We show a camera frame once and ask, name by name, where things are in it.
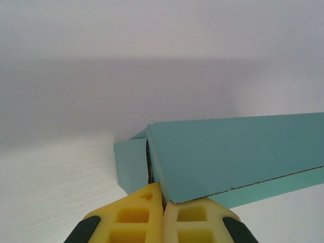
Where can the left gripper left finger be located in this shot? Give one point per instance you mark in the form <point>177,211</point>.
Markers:
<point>131,220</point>

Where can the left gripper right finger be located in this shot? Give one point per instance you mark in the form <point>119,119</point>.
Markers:
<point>200,222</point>

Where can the teal corrugated cardboard box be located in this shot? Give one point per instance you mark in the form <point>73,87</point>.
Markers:
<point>227,157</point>

